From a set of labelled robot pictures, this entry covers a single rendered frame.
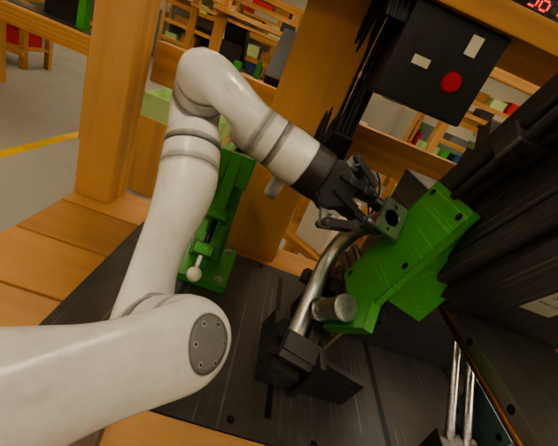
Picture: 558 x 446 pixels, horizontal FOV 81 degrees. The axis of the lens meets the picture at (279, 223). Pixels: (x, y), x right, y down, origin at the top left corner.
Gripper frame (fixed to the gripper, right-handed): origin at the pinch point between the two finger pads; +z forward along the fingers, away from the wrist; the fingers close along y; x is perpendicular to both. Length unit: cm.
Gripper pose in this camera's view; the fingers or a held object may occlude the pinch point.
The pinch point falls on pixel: (377, 218)
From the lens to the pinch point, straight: 52.4
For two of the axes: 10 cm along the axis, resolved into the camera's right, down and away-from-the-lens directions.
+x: -3.6, 1.9, 9.1
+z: 8.1, 5.4, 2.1
